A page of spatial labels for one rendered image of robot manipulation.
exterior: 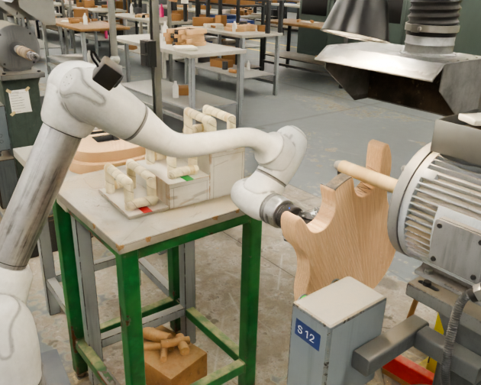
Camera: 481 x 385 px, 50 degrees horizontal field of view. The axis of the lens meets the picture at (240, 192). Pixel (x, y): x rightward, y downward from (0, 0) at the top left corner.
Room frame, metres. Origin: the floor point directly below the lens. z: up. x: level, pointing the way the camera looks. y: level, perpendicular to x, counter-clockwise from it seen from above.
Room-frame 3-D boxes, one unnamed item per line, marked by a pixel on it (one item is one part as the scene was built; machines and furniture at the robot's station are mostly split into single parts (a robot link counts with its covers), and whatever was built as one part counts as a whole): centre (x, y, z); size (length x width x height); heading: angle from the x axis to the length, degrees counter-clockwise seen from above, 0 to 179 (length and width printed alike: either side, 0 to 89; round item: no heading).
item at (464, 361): (0.79, -0.41, 1.02); 0.13 x 0.04 x 0.04; 39
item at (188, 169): (1.67, 0.20, 1.04); 0.11 x 0.03 x 0.03; 126
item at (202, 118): (1.81, 0.15, 1.20); 0.20 x 0.03 x 0.03; 35
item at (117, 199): (1.66, 0.38, 0.94); 0.27 x 0.15 x 0.01; 36
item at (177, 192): (1.75, 0.25, 0.98); 0.27 x 0.16 x 0.09; 36
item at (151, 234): (1.75, 0.32, 0.55); 0.62 x 0.58 x 0.76; 39
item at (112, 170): (1.63, 0.42, 1.04); 0.20 x 0.03 x 0.03; 35
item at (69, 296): (1.81, 0.69, 0.45); 0.05 x 0.05 x 0.90; 39
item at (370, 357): (0.81, -0.30, 1.02); 0.19 x 0.04 x 0.04; 129
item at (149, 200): (1.58, 0.33, 0.96); 0.11 x 0.03 x 0.03; 126
